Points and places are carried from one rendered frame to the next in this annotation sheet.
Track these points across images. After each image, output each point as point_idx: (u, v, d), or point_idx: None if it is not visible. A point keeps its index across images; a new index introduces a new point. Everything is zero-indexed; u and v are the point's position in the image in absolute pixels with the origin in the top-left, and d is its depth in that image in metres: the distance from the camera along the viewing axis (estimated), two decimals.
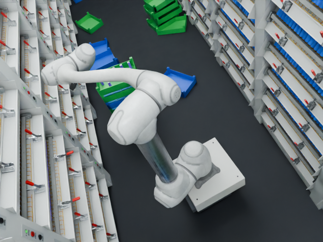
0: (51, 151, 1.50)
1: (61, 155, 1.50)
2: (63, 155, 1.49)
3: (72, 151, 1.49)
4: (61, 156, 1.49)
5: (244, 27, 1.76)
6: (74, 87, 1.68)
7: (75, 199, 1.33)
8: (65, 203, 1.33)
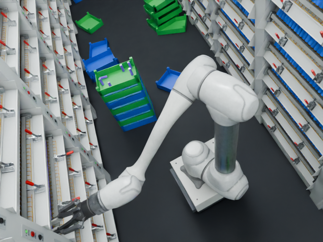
0: (51, 151, 1.50)
1: (61, 155, 1.50)
2: (63, 155, 1.49)
3: (72, 151, 1.49)
4: (61, 156, 1.49)
5: (244, 27, 1.76)
6: (66, 206, 1.23)
7: None
8: (65, 203, 1.33)
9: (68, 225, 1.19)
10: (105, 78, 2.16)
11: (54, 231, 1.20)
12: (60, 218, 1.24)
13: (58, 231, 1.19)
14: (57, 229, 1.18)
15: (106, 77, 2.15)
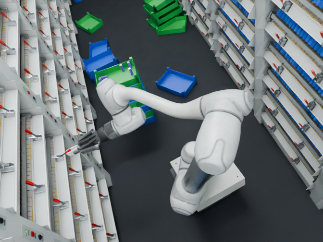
0: (48, 151, 1.50)
1: (61, 155, 1.50)
2: (62, 155, 1.49)
3: (69, 150, 1.48)
4: (61, 156, 1.49)
5: (244, 27, 1.76)
6: (89, 151, 1.46)
7: (55, 202, 1.29)
8: (64, 204, 1.33)
9: (85, 140, 1.50)
10: (105, 78, 2.16)
11: (75, 148, 1.51)
12: (78, 149, 1.48)
13: (78, 145, 1.51)
14: (80, 146, 1.52)
15: (106, 77, 2.15)
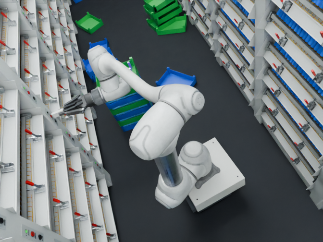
0: (47, 151, 1.50)
1: (58, 155, 1.49)
2: (57, 156, 1.48)
3: (49, 152, 1.44)
4: (58, 156, 1.49)
5: (244, 27, 1.76)
6: (74, 114, 1.53)
7: (55, 202, 1.29)
8: (64, 204, 1.33)
9: (71, 105, 1.56)
10: None
11: None
12: (64, 110, 1.54)
13: (64, 109, 1.57)
14: None
15: None
